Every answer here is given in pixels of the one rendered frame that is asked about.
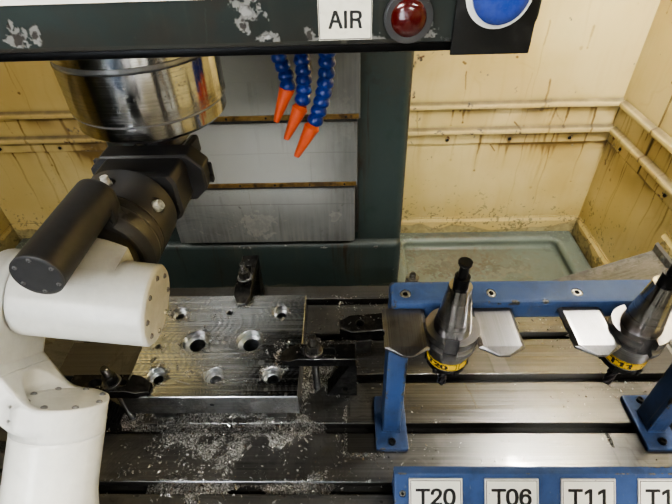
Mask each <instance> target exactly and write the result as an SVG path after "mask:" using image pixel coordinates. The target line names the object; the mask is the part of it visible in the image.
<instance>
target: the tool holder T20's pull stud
mask: <svg viewBox="0 0 672 504"><path fill-rule="evenodd" d="M458 265H459V266H460V268H459V271H458V272H456V273H455V276H454V281H453V287H454V288H455V289H457V290H459V291H465V290H467V289H468V288H469V284H470V279H471V275H470V274H469V273H468V272H469V268H471V267H472V266H473V261H472V259H470V258H468V257H461V258H459V260H458Z"/></svg>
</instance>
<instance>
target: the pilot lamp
mask: <svg viewBox="0 0 672 504"><path fill-rule="evenodd" d="M426 19H427V13H426V9H425V7H424V5H423V4H422V3H421V2H420V1H418V0H403V1H401V2H399V3H398V4H397V5H396V6H395V8H394V10H393V12H392V15H391V25H392V28H393V30H394V31H395V32H396V33H397V34H398V35H400V36H402V37H412V36H415V35H417V34H418V33H419V32H420V31H421V30H422V29H423V27H424V26H425V23H426Z"/></svg>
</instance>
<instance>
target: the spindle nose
mask: <svg viewBox="0 0 672 504"><path fill-rule="evenodd" d="M50 64H51V67H52V69H53V72H54V74H55V76H56V79H57V81H58V84H59V86H60V88H61V91H62V93H63V95H64V98H65V100H66V103H67V105H68V107H69V110H70V112H71V114H72V116H73V117H74V118H75V119H76V121H77V123H78V126H79V128H80V130H81V131H82V132H83V133H84V134H86V135H87V136H89V137H92V138H94V139H97V140H99V141H103V142H107V143H113V144H125V145H133V144H148V143H155V142H161V141H166V140H171V139H174V138H178V137H181V136H185V135H187V134H190V133H193V132H195V131H197V130H199V129H202V128H203V127H205V126H207V125H209V124H210V123H211V122H213V121H214V120H215V119H216V118H217V117H218V116H219V115H220V114H221V113H222V112H223V110H224V108H225V106H226V97H225V82H224V77H223V72H222V66H221V61H220V56H213V57H174V58H136V59H98V60H60V61H50Z"/></svg>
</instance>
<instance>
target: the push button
mask: <svg viewBox="0 0 672 504"><path fill-rule="evenodd" d="M528 2H529V0H472V3H473V8H474V10H475V13H476V14H477V16H478V17H479V18H480V19H481V20H482V21H484V22H485V23H487V24H490V25H503V24H506V23H509V22H511V21H512V20H514V19H515V18H517V17H518V16H519V15H520V14H521V13H522V12H523V10H524V9H525V8H526V6H527V4H528Z"/></svg>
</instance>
